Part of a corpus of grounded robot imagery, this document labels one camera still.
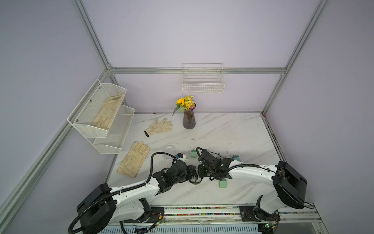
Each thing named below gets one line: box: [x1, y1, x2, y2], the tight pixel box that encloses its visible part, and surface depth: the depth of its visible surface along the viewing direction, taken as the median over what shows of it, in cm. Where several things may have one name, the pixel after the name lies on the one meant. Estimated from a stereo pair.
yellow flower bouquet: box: [171, 95, 197, 118], surface depth 95 cm
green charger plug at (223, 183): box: [219, 178, 227, 189], surface depth 85 cm
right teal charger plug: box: [231, 153, 242, 162], surface depth 95 cm
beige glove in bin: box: [92, 94, 124, 130], surface depth 81 cm
